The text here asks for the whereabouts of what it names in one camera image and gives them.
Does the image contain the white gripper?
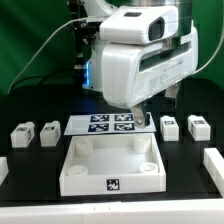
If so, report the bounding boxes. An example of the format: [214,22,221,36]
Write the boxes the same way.
[102,27,198,128]

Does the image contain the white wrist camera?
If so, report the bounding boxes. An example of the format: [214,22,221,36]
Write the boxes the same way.
[99,6,179,45]

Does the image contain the black cable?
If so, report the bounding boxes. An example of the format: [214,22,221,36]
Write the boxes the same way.
[9,69,84,93]

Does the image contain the white front obstacle bar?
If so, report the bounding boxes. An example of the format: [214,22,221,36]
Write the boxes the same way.
[0,199,224,224]

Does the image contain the grey camera cable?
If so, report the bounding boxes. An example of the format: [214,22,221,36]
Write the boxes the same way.
[7,18,88,95]

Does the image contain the white left obstacle bar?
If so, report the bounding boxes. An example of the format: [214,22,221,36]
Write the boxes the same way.
[0,157,9,185]

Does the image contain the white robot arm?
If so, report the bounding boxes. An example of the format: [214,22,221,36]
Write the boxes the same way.
[81,0,198,128]

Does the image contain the white sheet with markers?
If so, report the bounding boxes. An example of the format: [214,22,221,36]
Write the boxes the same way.
[64,113,156,136]

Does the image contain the white right obstacle bar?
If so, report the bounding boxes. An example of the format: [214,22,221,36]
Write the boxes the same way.
[203,148,224,198]

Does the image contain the white square table top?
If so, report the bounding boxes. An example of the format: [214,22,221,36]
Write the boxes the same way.
[59,133,166,196]

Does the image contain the white obstacle bar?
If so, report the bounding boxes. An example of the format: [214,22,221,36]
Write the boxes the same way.
[0,199,224,224]
[203,148,224,198]
[0,157,9,185]

